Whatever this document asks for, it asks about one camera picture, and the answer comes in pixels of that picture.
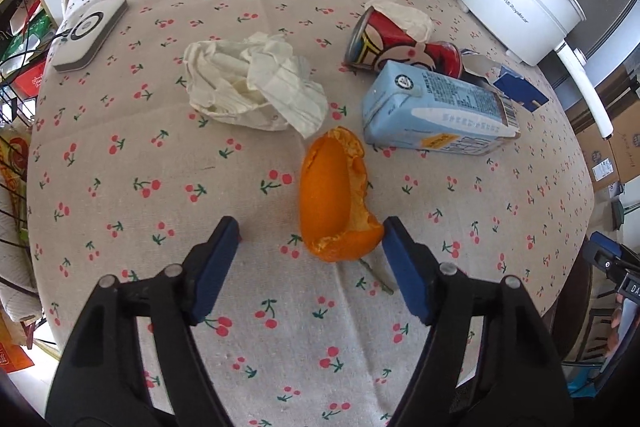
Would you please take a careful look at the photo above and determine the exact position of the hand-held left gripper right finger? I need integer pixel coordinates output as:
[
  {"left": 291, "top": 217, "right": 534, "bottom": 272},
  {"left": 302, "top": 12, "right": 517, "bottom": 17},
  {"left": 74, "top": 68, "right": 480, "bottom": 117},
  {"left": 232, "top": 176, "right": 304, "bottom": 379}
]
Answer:
[{"left": 382, "top": 216, "right": 575, "bottom": 427}]

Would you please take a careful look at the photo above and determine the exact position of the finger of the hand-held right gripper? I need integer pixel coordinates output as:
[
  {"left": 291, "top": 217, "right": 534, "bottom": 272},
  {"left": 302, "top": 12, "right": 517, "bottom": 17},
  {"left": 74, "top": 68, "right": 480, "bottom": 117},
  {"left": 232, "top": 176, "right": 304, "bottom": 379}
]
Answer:
[{"left": 582, "top": 232, "right": 640, "bottom": 280}]

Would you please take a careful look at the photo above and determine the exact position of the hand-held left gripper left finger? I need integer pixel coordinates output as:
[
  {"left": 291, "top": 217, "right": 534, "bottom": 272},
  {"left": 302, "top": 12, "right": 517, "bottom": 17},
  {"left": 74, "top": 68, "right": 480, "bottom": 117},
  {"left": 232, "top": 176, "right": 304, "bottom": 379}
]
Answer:
[{"left": 45, "top": 215, "right": 241, "bottom": 427}]

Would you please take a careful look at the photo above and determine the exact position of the orange peel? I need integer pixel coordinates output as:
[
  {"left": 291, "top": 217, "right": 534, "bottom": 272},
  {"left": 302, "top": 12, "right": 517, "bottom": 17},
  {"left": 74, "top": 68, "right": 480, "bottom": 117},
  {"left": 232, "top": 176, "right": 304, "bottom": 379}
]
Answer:
[{"left": 299, "top": 125, "right": 386, "bottom": 264}]

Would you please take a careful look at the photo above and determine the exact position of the person's right hand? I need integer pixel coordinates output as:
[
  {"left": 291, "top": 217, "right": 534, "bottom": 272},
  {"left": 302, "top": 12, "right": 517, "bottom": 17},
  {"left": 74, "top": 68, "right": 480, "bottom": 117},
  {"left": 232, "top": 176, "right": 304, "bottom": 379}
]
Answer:
[{"left": 607, "top": 304, "right": 625, "bottom": 352}]

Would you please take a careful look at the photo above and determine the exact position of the brown cardboard box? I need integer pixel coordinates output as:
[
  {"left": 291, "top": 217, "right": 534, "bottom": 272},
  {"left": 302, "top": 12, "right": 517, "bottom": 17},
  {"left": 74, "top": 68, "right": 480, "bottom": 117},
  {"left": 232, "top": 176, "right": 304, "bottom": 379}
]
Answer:
[{"left": 570, "top": 72, "right": 640, "bottom": 192}]

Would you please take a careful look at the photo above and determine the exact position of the light blue milk carton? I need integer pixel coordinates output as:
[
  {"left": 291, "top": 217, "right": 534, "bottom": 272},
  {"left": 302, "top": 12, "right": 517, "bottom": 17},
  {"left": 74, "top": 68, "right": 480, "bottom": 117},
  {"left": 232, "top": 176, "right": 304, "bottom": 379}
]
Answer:
[{"left": 361, "top": 60, "right": 522, "bottom": 156}]

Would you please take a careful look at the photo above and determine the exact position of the crumpled white tissue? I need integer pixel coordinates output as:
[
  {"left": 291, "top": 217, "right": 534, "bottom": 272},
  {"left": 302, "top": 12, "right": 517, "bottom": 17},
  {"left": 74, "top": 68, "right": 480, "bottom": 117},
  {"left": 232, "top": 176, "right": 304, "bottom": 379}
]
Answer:
[
  {"left": 182, "top": 32, "right": 329, "bottom": 138},
  {"left": 364, "top": 0, "right": 433, "bottom": 44}
]

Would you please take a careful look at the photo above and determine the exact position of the blue white cardboard box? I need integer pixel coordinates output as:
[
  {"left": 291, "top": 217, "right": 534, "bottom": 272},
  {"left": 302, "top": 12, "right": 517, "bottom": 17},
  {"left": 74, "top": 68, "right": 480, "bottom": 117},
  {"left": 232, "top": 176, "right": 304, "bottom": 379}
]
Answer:
[{"left": 460, "top": 48, "right": 550, "bottom": 112}]

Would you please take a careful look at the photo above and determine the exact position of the orange snack packet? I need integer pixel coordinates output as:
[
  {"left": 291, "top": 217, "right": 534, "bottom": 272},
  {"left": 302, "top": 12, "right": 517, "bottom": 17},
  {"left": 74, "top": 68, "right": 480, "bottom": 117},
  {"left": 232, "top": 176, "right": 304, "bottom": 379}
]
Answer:
[{"left": 0, "top": 312, "right": 33, "bottom": 374}]

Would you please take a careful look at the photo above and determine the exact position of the red drink can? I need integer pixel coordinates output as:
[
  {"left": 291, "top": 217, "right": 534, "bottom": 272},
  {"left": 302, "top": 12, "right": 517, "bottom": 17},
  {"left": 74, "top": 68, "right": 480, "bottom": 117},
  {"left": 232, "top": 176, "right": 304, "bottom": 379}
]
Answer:
[{"left": 344, "top": 5, "right": 463, "bottom": 80}]

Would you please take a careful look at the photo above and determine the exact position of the white charging pad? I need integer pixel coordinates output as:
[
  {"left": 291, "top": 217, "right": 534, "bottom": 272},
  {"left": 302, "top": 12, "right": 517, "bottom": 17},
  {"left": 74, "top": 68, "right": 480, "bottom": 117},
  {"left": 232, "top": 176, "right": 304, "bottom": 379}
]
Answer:
[{"left": 51, "top": 0, "right": 129, "bottom": 74}]

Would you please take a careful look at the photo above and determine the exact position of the white electric cooking pot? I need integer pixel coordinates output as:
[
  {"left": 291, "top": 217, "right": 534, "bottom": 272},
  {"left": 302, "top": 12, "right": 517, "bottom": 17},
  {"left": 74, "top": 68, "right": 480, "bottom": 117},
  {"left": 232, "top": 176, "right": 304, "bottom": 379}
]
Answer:
[{"left": 454, "top": 0, "right": 615, "bottom": 140}]

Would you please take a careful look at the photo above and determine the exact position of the green packet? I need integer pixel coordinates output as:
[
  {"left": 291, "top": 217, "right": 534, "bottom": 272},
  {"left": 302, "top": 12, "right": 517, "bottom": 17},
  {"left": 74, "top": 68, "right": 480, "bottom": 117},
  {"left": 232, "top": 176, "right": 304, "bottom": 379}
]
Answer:
[{"left": 0, "top": 14, "right": 56, "bottom": 62}]

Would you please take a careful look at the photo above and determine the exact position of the black wire rack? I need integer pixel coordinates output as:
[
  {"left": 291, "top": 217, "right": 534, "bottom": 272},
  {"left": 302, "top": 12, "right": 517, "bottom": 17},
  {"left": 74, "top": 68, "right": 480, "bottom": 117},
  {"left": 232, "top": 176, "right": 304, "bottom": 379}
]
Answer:
[{"left": 0, "top": 72, "right": 36, "bottom": 308}]

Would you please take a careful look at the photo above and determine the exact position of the black cable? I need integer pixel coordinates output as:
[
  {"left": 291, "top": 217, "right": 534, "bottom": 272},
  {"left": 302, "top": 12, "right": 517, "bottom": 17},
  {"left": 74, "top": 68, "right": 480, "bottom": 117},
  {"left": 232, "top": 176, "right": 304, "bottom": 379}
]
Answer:
[{"left": 0, "top": 32, "right": 68, "bottom": 78}]

